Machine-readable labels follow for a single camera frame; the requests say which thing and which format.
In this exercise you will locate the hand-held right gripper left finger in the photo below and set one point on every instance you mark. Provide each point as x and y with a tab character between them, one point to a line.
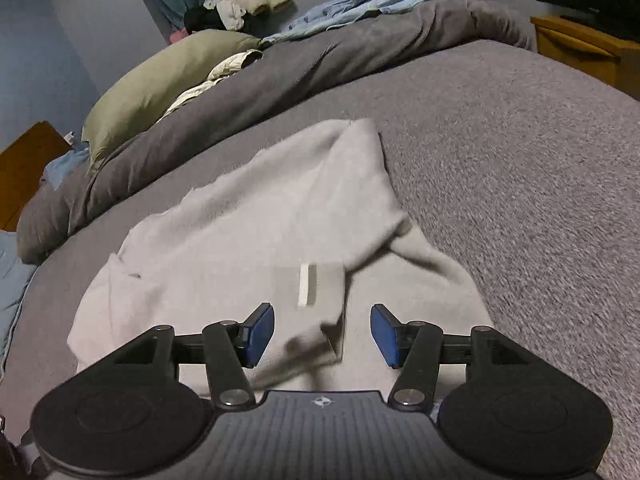
261	332

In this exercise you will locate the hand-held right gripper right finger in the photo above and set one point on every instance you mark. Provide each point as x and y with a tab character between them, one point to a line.
384	331

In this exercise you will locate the light grey fleece garment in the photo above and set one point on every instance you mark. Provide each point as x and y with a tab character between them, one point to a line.
250	220

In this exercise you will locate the grey fleece bed blanket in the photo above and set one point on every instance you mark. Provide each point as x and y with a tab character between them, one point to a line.
525	185

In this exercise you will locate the blue pillow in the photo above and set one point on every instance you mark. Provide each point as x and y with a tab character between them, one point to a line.
12	280

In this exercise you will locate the small light blue cloth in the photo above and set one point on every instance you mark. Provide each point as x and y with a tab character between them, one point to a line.
65	165

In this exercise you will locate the dark grey duvet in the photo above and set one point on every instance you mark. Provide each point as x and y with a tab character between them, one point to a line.
300	75

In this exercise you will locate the olive green pillow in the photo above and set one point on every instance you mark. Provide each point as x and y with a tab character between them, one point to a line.
150	90

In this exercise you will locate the cream crumpled cloth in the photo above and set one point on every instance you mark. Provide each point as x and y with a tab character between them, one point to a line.
231	64

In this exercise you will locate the pink cloth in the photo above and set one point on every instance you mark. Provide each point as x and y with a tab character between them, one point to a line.
179	36

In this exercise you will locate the black cloth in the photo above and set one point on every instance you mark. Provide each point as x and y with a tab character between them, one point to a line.
202	19

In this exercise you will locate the white grey cloth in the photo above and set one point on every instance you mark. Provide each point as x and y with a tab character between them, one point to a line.
231	15

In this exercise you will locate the light blue shirt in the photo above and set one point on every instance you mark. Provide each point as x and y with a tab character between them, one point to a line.
360	7

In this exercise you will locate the wooden tv stand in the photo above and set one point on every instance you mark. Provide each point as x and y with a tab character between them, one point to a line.
590	50

